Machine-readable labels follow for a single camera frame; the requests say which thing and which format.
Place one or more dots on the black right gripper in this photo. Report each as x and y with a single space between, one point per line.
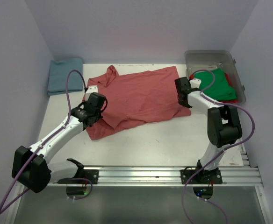
182 100

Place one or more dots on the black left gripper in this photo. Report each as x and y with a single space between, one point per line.
94 118

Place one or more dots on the clear plastic bin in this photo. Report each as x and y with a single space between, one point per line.
214 59

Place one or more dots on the salmon pink t shirt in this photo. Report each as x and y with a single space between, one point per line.
136 99

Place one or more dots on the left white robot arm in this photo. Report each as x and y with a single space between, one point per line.
31 165

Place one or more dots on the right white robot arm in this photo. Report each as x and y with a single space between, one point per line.
223 130

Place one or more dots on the red folded t shirt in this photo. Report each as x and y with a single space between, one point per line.
231 81

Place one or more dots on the green folded t shirt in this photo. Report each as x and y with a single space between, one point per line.
218 84

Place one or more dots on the blue folded t shirt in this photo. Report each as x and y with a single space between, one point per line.
59 70

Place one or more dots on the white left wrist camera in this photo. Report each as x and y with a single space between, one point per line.
91 89

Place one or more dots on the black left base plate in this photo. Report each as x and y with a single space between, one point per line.
91 174

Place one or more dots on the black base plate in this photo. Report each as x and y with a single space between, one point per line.
204 177
91 174

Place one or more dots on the aluminium mounting rail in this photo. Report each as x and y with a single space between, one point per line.
172 176

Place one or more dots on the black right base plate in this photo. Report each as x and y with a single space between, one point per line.
204 177

